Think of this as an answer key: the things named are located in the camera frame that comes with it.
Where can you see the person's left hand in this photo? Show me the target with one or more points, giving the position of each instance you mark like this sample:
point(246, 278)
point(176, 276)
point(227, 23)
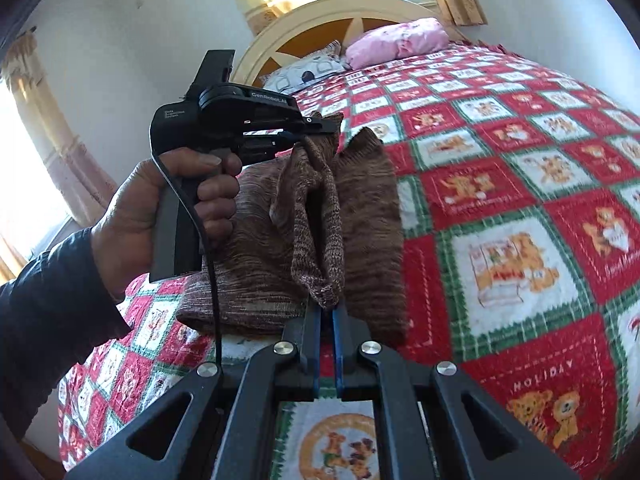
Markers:
point(122, 240)

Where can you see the red patchwork bedspread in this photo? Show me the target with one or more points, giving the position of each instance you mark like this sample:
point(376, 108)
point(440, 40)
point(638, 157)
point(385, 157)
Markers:
point(518, 193)

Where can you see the grey patterned pillow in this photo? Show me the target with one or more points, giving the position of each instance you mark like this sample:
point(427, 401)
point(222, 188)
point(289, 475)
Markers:
point(307, 71)

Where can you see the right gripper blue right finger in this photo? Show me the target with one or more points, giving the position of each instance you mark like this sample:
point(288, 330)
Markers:
point(434, 421)

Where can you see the pink pillow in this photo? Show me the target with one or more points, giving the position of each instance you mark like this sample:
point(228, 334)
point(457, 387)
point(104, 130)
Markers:
point(396, 41)

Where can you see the brown knitted sweater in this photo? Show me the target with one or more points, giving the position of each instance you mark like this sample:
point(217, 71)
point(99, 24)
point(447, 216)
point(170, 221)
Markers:
point(319, 224)

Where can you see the cream wooden headboard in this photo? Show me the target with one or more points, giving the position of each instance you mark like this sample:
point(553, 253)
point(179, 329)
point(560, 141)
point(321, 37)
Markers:
point(311, 27)

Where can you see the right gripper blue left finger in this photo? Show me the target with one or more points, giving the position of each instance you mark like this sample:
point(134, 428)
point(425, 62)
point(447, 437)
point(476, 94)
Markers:
point(216, 420)

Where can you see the person's left forearm dark sleeve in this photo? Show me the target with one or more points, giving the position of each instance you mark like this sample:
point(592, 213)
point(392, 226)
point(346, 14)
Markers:
point(52, 316)

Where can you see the left side window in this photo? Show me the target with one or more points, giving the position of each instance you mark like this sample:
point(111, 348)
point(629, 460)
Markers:
point(32, 209)

